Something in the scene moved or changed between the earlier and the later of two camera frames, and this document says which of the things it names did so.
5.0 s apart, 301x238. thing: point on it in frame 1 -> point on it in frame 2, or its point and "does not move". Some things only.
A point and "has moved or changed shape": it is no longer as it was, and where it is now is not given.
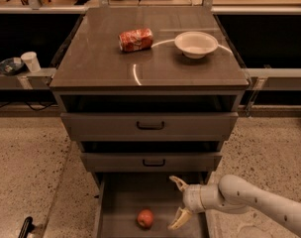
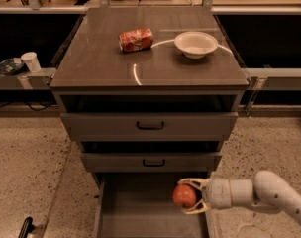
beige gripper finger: [183, 215] -> [200, 208]
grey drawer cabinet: [141, 112] does not move
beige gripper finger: [182, 186] -> [201, 183]
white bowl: [195, 44] does not move
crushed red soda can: [136, 40] does not move
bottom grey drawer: [122, 194] does not move
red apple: [145, 219] has moved or changed shape
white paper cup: [32, 60] does not move
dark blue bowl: [10, 66] does not move
